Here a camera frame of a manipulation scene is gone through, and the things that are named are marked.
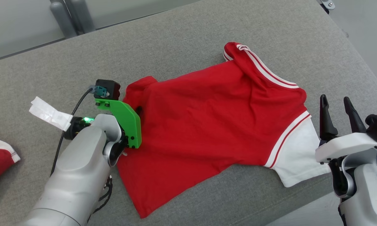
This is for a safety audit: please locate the grey metal partition foot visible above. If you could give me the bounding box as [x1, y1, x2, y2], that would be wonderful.
[317, 0, 336, 14]

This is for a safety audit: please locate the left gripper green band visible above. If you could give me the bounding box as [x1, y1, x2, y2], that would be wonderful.
[95, 98, 142, 149]

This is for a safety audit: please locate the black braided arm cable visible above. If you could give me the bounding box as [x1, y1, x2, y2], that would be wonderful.
[90, 175, 113, 214]

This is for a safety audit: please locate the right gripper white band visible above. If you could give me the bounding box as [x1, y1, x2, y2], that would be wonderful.
[315, 94, 377, 164]

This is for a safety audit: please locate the white paper cable tag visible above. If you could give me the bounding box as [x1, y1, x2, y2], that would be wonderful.
[29, 96, 73, 132]

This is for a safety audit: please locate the red jersey with white sleeves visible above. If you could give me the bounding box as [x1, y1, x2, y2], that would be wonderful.
[117, 42, 331, 219]

